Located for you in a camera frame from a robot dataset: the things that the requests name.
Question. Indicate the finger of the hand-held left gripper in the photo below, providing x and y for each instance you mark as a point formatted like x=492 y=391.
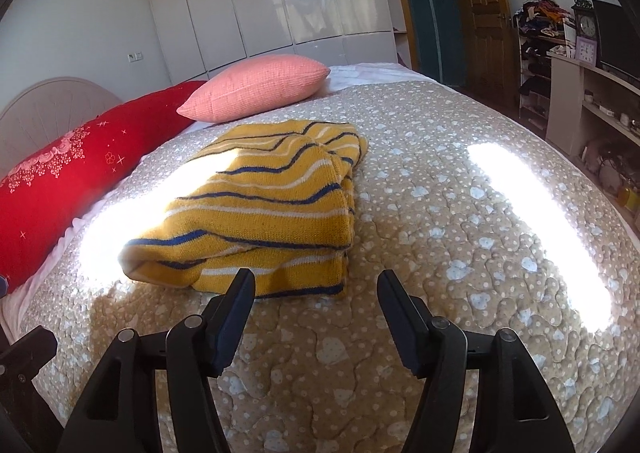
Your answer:
x=25 y=408
x=32 y=348

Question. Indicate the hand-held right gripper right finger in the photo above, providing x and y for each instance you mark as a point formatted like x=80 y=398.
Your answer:
x=400 y=319

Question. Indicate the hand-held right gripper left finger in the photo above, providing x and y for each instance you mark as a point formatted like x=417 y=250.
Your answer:
x=232 y=319

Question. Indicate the yellow striped knit sweater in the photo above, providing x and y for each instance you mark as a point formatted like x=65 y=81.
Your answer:
x=280 y=203

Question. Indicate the pile of colourful clothes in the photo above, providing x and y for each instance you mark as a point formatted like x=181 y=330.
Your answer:
x=542 y=15

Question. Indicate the beige heart-print quilted blanket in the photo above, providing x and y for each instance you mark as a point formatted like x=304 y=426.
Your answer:
x=450 y=258

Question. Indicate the red floral long pillow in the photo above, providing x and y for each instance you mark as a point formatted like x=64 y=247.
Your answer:
x=65 y=173

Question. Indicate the pink ribbed pillow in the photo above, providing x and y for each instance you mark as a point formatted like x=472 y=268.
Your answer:
x=255 y=85

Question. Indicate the pale padded headboard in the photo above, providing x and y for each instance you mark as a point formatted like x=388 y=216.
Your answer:
x=45 y=108

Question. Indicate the white shoe rack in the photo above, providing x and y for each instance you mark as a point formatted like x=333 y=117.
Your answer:
x=532 y=83

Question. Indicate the white desk shelf unit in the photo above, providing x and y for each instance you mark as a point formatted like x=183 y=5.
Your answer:
x=565 y=103

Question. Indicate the teal door curtain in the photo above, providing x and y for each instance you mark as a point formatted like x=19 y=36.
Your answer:
x=430 y=18

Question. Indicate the brown wooden door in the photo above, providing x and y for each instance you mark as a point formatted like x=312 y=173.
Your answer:
x=482 y=23

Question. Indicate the small purple clock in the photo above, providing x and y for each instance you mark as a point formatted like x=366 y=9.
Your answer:
x=586 y=50

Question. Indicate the dark ornate table clock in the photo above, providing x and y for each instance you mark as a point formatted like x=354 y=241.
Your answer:
x=585 y=23

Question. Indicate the black flat screen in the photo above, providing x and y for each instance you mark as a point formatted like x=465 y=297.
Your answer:
x=617 y=38

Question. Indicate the white wall socket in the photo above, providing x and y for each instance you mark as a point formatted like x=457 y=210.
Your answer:
x=135 y=55

